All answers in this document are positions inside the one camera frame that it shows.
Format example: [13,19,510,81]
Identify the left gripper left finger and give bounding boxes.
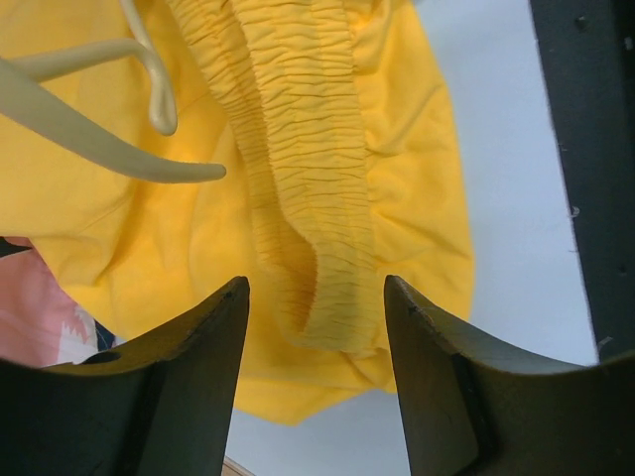
[1,277,250,475]

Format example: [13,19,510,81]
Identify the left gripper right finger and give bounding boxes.
[384,276,634,475]

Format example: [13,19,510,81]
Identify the yellow shorts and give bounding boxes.
[1,1,474,424]

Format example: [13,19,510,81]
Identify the yellow hanger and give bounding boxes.
[1,1,226,183]

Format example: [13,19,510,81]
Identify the pink shark print shorts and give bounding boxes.
[1,237,118,367]

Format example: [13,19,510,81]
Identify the wooden clothes rack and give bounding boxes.
[221,457,255,476]

